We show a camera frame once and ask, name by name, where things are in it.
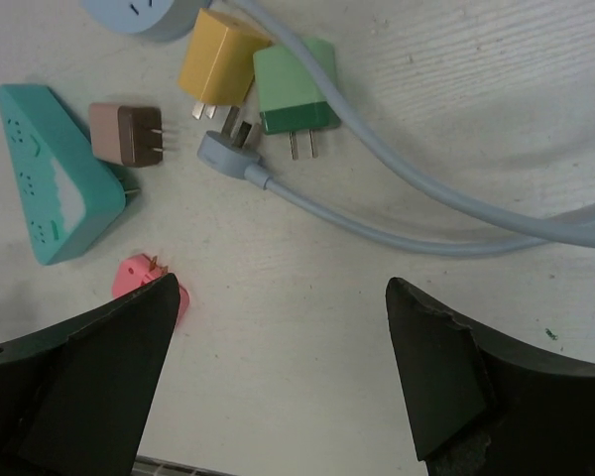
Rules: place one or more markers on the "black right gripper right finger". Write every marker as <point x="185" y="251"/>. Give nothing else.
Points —
<point x="481" y="402"/>

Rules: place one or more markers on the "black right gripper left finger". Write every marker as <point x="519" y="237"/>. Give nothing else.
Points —
<point x="75" y="396"/>

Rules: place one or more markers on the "pink socket adapter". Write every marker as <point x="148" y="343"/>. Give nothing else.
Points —
<point x="140" y="271"/>

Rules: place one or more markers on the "teal triangular power strip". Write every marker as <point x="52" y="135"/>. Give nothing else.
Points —
<point x="69" y="198"/>

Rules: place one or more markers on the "brown two-tone plug adapter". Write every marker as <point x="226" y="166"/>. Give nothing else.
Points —
<point x="125" y="135"/>

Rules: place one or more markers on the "green two-tone plug adapter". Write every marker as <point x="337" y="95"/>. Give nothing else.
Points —
<point x="289" y="101"/>

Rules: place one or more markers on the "yellow plug adapter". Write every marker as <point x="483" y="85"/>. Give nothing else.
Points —
<point x="218" y="68"/>

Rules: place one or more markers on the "light blue round power strip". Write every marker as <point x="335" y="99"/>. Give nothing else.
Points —
<point x="154" y="20"/>

